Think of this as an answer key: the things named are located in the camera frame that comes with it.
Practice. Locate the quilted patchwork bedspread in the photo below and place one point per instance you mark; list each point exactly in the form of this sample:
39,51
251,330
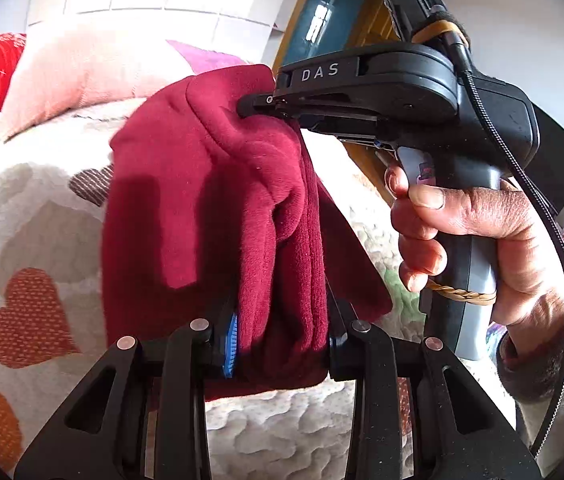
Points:
37,210

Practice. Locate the maroon fleece pants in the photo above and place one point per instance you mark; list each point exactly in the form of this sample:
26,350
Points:
187,185

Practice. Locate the teal door panel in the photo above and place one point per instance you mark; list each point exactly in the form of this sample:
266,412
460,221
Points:
322,15

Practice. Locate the pink textured pillow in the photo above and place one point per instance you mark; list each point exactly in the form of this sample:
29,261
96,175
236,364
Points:
87,75

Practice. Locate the person's right hand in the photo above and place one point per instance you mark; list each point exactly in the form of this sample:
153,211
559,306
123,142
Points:
511,240

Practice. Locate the person's right forearm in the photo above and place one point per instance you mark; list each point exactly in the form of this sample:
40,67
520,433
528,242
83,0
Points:
561,370

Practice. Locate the wooden door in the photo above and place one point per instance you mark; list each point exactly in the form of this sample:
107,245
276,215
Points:
376,25

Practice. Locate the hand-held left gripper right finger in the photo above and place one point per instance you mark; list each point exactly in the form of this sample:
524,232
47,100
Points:
341,345

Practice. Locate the pink bed sheet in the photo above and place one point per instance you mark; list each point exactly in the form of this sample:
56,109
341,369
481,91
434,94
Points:
207,57

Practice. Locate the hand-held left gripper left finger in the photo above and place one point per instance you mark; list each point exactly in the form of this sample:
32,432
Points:
232,345

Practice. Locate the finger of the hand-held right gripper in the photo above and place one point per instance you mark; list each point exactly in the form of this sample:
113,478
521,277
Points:
312,77

